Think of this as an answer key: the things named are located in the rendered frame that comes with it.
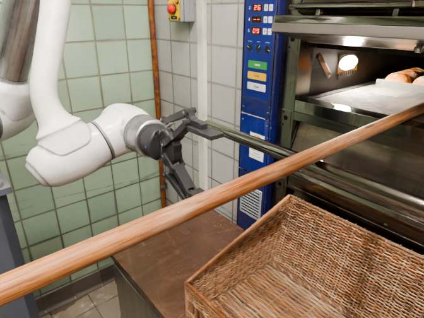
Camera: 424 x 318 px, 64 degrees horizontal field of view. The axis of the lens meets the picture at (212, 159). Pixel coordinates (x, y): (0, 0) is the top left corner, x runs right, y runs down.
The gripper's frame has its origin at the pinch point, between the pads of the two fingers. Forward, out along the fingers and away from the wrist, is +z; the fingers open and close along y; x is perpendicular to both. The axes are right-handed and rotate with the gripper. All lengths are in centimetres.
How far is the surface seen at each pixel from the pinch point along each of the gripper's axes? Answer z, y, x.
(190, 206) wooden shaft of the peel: 9.3, -1.6, 12.0
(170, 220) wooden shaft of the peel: 9.8, -1.0, 15.7
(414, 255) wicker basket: 22, 33, -53
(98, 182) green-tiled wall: -116, 56, -20
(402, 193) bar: 25.0, 0.8, -20.0
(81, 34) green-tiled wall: -116, -16, -22
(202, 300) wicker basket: -12.4, 46.3, -7.3
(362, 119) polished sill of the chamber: -1, 1, -57
